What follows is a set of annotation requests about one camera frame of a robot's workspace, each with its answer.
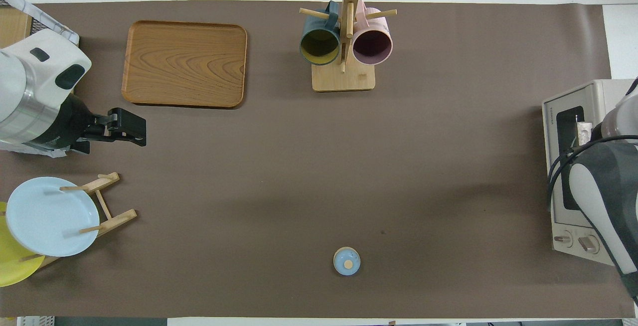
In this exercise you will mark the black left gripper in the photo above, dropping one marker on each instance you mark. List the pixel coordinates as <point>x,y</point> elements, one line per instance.
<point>69,126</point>

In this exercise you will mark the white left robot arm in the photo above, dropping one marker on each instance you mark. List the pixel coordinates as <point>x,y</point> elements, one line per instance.
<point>32,77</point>

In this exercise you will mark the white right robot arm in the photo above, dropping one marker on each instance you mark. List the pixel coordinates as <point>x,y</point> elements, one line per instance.
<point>608,191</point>

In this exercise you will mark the beige oven knob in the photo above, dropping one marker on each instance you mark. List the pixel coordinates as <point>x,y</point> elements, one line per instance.
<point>563,240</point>
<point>588,244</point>

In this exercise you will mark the beige toaster oven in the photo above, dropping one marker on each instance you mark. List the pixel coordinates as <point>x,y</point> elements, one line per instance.
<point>598,91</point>

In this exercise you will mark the wooden serving tray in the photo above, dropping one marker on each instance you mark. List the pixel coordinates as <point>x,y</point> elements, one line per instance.
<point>184,64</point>

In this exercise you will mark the wooden plate rack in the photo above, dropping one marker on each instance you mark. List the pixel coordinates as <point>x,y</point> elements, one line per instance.
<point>117,219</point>

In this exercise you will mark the light blue plate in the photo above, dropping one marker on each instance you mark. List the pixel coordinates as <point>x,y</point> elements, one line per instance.
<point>45,216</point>

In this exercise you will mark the brown table mat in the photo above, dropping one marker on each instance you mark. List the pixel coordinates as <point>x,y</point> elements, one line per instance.
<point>299,166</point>

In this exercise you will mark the yellow plate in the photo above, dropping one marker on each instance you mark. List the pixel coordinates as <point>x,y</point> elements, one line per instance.
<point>12,266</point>

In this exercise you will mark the dark teal mug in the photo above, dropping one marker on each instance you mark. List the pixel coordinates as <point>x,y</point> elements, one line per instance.
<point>319,47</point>

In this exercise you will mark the wooden mug rack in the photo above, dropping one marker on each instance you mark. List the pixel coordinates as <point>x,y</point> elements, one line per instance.
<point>344,79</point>

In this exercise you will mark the pink mug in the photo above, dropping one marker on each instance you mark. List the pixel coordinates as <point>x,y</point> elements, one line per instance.
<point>372,47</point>

